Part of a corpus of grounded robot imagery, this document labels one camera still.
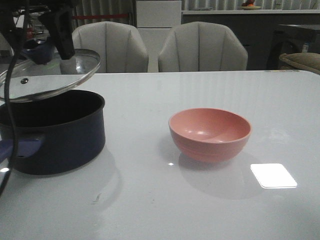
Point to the dark blue saucepan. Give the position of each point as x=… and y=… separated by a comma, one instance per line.
x=60, y=133

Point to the red barrier belt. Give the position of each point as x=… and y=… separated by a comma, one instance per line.
x=108, y=16

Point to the fruit plate on counter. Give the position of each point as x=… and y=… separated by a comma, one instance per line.
x=249, y=5

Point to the tan cushion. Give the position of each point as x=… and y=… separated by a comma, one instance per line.
x=305, y=61

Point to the grey upholstered chair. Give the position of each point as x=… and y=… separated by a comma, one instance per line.
x=120, y=46
x=202, y=47

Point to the glass lid with blue knob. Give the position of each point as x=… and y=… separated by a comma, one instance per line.
x=45, y=74

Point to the white drawer cabinet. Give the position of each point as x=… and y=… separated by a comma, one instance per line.
x=154, y=19

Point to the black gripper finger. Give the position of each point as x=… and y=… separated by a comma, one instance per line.
x=12, y=34
x=59, y=26

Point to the dark sideboard counter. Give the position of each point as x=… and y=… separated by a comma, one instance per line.
x=254, y=28

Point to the pink plastic bowl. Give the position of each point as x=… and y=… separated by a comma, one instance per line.
x=209, y=135

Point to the left grey upholstered chair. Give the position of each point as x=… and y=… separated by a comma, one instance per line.
x=120, y=46

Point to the right grey upholstered chair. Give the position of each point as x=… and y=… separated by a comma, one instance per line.
x=202, y=47

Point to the black side table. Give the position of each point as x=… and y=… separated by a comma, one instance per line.
x=291, y=39

